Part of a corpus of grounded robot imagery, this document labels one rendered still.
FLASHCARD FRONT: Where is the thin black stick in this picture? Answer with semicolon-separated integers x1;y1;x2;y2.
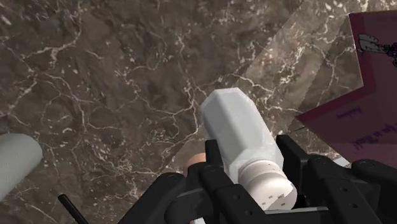
57;193;90;224

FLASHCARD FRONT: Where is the white shaker bottle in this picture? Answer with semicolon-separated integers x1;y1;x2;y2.
200;87;298;211

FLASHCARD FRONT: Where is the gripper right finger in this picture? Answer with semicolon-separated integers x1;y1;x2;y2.
275;134;397;224

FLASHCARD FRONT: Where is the white paper roll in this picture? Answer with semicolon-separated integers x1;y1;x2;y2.
0;133;43;201

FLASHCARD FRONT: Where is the maroon book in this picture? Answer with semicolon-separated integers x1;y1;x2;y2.
296;10;397;165

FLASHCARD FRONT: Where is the orange round object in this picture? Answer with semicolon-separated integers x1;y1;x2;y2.
183;152;207;176

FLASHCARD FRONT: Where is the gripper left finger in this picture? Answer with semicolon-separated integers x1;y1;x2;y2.
118;139;274;224

